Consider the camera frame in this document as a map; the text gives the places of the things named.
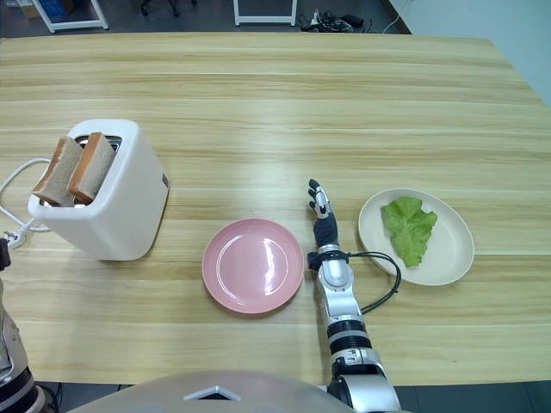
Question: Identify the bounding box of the robot body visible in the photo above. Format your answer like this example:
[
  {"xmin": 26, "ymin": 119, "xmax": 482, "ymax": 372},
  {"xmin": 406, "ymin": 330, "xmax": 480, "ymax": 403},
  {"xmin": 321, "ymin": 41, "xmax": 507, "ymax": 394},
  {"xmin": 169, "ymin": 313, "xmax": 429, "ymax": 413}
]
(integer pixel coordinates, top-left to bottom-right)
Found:
[{"xmin": 64, "ymin": 371, "xmax": 345, "ymax": 413}]

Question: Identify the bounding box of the white cord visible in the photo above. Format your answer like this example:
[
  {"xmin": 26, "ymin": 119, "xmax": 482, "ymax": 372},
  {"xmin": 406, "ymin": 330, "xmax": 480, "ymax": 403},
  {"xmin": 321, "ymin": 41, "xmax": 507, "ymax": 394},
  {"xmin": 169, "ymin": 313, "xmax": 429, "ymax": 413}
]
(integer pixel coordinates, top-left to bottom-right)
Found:
[{"xmin": 0, "ymin": 157, "xmax": 53, "ymax": 250}]

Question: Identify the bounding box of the bread slice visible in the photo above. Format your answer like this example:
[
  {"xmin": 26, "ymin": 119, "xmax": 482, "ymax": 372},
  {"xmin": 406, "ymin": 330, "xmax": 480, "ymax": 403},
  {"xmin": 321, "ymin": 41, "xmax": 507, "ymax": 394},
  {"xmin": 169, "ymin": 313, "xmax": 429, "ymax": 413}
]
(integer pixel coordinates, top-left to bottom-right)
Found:
[
  {"xmin": 31, "ymin": 136, "xmax": 84, "ymax": 207},
  {"xmin": 67, "ymin": 132, "xmax": 116, "ymax": 206}
]

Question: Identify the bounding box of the cream toaster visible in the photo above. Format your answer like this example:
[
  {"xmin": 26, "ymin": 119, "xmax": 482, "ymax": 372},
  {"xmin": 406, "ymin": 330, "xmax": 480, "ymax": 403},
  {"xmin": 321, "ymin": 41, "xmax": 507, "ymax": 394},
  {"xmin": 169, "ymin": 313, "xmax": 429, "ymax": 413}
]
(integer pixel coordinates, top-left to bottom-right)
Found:
[{"xmin": 27, "ymin": 119, "xmax": 170, "ymax": 262}]

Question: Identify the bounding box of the white table frame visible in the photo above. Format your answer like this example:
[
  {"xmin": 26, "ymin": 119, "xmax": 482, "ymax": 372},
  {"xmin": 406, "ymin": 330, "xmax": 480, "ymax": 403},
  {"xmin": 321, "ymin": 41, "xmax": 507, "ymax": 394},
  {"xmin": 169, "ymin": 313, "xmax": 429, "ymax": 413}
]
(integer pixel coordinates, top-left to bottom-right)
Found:
[
  {"xmin": 232, "ymin": 0, "xmax": 299, "ymax": 28},
  {"xmin": 32, "ymin": 0, "xmax": 110, "ymax": 34}
]

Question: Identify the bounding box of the black cable bundle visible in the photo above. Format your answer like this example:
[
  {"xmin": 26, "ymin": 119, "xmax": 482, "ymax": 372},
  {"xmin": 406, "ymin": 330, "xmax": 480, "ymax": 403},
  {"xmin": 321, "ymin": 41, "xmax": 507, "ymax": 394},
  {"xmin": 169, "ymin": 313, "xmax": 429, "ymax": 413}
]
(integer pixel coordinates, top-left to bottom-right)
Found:
[{"xmin": 300, "ymin": 9, "xmax": 367, "ymax": 34}]

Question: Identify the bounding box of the green lettuce leaf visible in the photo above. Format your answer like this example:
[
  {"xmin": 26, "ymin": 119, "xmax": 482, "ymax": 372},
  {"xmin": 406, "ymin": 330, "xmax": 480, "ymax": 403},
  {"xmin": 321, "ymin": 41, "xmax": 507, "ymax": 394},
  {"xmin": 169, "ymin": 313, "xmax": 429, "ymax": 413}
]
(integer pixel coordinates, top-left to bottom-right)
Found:
[{"xmin": 380, "ymin": 196, "xmax": 439, "ymax": 268}]

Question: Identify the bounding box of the pink plate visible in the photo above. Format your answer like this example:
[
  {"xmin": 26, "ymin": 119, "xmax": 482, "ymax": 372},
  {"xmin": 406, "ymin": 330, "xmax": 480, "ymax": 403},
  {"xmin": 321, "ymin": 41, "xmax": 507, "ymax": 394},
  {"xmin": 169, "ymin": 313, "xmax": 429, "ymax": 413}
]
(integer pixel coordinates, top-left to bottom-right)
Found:
[{"xmin": 201, "ymin": 218, "xmax": 306, "ymax": 316}]

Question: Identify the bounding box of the cream plate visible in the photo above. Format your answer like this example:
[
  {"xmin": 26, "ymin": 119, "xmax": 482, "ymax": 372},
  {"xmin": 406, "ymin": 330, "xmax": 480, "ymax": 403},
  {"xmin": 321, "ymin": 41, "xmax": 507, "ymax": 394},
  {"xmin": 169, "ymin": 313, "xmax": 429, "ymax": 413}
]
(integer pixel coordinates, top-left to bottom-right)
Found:
[{"xmin": 357, "ymin": 188, "xmax": 475, "ymax": 287}]

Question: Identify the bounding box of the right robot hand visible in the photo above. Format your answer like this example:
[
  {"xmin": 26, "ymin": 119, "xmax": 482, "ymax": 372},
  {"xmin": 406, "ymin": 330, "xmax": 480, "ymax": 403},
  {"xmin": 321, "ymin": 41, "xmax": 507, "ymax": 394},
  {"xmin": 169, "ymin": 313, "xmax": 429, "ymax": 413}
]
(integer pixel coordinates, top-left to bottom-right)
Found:
[{"xmin": 306, "ymin": 178, "xmax": 339, "ymax": 250}]

